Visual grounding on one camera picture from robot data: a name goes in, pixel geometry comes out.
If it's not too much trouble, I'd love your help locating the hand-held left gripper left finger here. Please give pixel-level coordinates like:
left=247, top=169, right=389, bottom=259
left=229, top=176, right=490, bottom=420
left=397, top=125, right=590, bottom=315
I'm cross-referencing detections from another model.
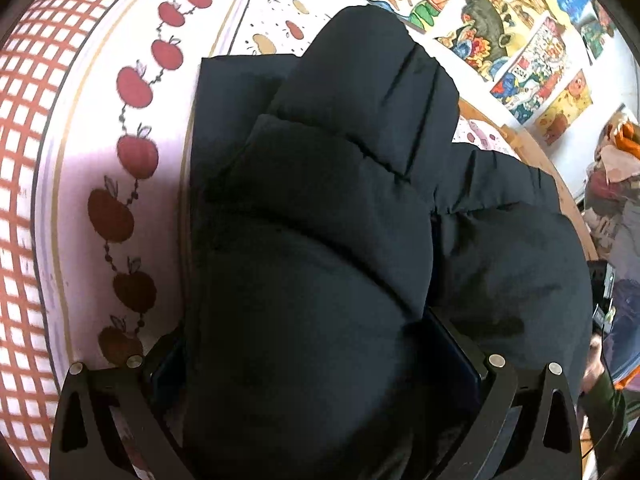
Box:
left=50, top=327, right=191, bottom=480

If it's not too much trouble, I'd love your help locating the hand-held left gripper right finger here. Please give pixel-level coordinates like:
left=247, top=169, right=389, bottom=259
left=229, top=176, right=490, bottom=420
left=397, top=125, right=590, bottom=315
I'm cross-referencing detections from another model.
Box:
left=424, top=309, right=584, bottom=480

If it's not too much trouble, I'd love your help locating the black puffer jacket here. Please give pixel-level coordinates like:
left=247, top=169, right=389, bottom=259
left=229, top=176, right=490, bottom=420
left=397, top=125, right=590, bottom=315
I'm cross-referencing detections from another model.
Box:
left=180, top=5, right=597, bottom=480

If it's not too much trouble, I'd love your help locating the person's right forearm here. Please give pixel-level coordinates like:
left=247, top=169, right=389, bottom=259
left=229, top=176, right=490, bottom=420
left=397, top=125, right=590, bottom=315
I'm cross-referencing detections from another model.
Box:
left=579, top=340, right=633, bottom=480

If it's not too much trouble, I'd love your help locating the pile of clothes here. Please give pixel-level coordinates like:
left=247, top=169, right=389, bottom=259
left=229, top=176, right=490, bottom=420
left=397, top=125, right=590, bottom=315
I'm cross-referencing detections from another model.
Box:
left=582, top=107, right=640, bottom=281

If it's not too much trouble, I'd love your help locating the red checked apple print bedsheet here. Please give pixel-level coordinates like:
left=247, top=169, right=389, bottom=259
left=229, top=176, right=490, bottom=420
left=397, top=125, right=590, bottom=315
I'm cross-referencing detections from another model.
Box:
left=0, top=0, right=518, bottom=480

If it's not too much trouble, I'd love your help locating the wooden bed frame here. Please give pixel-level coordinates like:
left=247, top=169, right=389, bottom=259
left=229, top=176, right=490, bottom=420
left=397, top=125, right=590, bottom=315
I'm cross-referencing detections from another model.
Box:
left=456, top=96, right=600, bottom=262

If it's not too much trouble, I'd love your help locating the orange cartoon animal wall poster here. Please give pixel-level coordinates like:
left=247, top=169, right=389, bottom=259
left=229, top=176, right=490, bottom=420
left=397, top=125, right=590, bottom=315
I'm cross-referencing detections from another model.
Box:
left=531, top=70, right=595, bottom=147

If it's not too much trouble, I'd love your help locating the red and blue wall poster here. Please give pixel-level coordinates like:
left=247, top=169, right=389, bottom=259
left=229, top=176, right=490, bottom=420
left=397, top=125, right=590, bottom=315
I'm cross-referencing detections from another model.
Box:
left=489, top=14, right=587, bottom=126

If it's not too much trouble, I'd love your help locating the green wall poster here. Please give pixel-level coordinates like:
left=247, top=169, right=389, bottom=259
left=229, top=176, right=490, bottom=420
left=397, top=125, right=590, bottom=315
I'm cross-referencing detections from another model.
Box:
left=580, top=0, right=622, bottom=63

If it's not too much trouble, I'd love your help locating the dark pot yellow wall poster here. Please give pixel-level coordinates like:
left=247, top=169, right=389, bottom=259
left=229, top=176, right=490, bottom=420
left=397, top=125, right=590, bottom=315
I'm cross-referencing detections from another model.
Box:
left=434, top=0, right=548, bottom=82

